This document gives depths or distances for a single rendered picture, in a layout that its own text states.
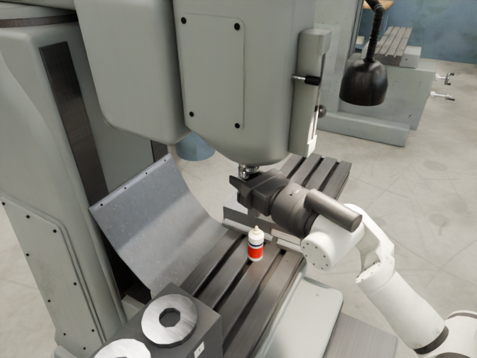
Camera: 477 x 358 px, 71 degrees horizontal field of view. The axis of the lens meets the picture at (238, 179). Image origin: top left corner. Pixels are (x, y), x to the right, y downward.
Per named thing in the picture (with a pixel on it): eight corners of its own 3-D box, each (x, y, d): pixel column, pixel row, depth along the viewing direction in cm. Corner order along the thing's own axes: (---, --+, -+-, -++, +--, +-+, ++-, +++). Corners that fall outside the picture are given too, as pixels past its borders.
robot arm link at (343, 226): (316, 215, 69) (365, 246, 62) (280, 246, 64) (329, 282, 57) (318, 172, 62) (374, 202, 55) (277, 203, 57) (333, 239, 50)
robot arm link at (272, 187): (280, 157, 72) (326, 180, 65) (277, 192, 78) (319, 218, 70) (236, 179, 66) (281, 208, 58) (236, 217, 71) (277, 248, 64)
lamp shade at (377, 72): (387, 107, 52) (397, 67, 49) (339, 104, 54) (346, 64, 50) (380, 91, 58) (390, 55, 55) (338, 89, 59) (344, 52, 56)
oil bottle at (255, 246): (265, 253, 92) (267, 224, 86) (258, 263, 90) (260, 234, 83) (252, 248, 94) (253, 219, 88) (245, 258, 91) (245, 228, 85)
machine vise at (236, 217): (348, 233, 99) (355, 204, 93) (334, 268, 88) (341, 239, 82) (243, 198, 113) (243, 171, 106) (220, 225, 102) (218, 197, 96)
